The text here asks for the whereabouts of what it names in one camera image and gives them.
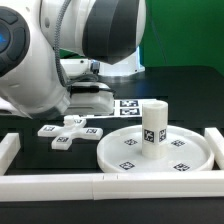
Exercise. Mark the white cross-shaped table base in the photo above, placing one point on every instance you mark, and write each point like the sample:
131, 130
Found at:
73, 128

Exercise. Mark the white marker tag board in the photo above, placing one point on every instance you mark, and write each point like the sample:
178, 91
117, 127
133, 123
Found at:
123, 108

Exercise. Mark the white fence bar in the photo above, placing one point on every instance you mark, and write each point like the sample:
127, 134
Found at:
111, 186
216, 143
9, 147

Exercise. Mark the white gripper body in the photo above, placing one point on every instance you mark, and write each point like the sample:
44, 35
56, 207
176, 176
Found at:
90, 98

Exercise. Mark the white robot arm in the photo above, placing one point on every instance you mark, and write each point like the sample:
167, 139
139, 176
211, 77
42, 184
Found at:
33, 82

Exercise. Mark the white front fence bar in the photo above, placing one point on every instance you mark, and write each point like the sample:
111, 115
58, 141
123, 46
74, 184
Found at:
111, 186

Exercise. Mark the white round table top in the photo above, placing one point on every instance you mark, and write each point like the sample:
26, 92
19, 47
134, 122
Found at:
121, 151

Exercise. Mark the white left fence bar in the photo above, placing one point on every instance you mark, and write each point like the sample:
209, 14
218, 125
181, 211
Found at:
9, 147

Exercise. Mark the white right fence bar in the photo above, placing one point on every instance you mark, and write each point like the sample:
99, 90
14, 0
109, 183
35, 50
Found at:
216, 143

